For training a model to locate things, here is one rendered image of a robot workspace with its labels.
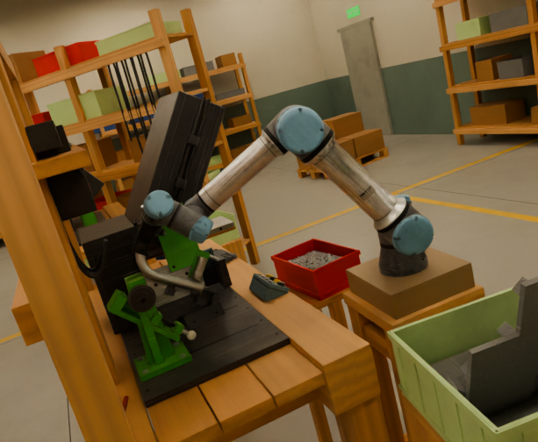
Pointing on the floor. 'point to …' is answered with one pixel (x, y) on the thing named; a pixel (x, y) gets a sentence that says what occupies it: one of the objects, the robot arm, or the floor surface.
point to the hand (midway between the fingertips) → (147, 231)
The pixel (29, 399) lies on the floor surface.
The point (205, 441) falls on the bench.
